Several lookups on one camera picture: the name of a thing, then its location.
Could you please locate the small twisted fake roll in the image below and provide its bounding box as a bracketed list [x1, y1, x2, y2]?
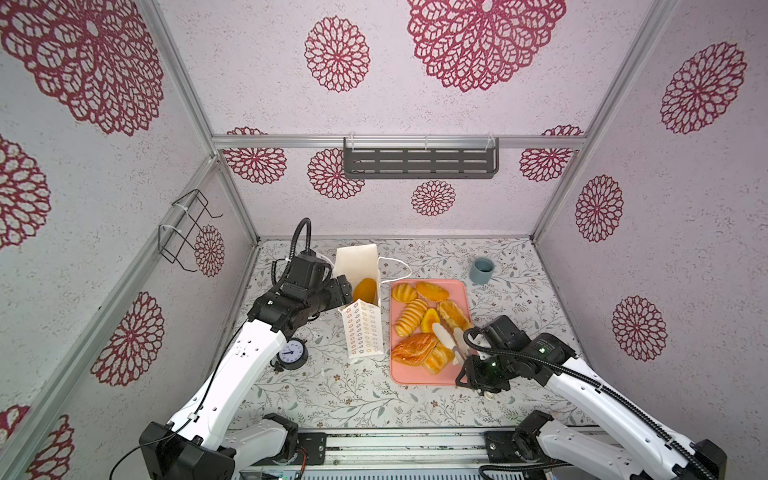
[422, 343, 455, 375]

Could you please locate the glazed brown fake pastry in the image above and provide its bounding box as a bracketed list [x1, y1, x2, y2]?
[391, 333, 439, 366]

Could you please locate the yellow oval fake bread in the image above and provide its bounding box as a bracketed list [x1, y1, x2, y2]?
[420, 308, 441, 333]

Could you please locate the white paper gift bag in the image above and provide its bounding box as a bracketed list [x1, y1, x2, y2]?
[333, 244, 413, 360]

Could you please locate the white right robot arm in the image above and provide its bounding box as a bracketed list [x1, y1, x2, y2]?
[432, 315, 727, 479]

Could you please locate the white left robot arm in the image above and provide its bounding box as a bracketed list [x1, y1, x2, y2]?
[139, 250, 353, 479]

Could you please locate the oval golden fake bread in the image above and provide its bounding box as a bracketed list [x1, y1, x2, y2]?
[415, 282, 450, 303]

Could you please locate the round scored fake bun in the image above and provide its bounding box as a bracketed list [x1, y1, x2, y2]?
[391, 283, 419, 304]

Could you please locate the pink rectangular tray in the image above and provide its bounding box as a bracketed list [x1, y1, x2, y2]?
[390, 279, 471, 386]

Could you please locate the small black alarm clock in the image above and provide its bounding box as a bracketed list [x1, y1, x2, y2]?
[271, 338, 309, 372]

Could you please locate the grey-blue cup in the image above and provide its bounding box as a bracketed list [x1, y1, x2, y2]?
[469, 257, 495, 285]

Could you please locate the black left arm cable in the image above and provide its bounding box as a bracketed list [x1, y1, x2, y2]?
[271, 217, 314, 286]

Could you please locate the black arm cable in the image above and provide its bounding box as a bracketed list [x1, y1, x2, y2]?
[271, 217, 314, 286]
[461, 326, 715, 480]

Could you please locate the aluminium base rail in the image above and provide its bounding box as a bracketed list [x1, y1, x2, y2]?
[239, 425, 601, 475]

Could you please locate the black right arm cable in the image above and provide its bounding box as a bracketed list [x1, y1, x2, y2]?
[461, 326, 715, 480]

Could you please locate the black wire wall rack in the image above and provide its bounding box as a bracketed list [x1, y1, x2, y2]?
[156, 188, 222, 273]

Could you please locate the dark grey wall shelf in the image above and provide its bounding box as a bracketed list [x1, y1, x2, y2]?
[342, 138, 499, 180]

